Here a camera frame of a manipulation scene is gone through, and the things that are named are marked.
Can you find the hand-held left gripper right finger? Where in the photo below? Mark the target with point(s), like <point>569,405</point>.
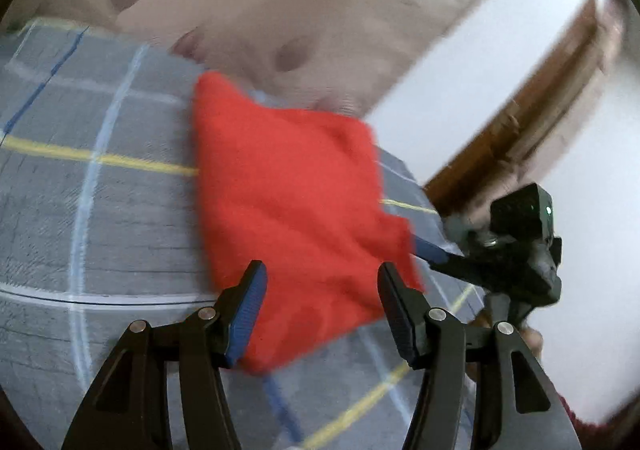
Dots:
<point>398,315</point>

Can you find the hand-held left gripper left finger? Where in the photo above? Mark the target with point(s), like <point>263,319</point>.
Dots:
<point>247,310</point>

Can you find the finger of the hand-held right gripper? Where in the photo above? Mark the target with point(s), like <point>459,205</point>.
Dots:
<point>431,250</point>

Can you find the red knit sweater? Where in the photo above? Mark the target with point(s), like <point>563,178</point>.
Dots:
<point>290,210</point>

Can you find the person's red sleeved forearm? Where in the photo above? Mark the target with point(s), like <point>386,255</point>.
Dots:
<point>580,420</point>

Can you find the person's right hand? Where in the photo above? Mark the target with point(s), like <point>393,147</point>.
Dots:
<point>531,339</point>

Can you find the grey plaid blanket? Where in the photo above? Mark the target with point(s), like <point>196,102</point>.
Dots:
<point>100,210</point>

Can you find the wooden door frame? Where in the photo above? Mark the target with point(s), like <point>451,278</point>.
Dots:
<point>530,119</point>

